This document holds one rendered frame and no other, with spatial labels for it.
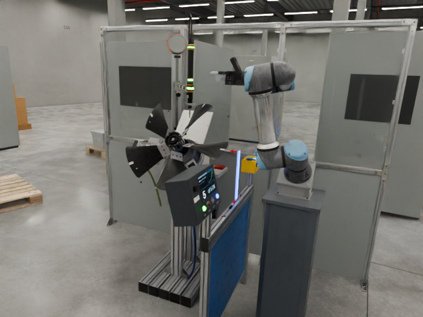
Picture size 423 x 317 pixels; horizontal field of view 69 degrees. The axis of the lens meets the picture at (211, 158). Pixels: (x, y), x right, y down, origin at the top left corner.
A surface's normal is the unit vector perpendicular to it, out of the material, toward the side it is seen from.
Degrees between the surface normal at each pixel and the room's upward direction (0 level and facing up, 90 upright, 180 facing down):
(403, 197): 90
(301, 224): 90
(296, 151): 39
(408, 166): 90
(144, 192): 90
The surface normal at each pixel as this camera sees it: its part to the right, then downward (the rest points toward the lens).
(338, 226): -0.37, 0.22
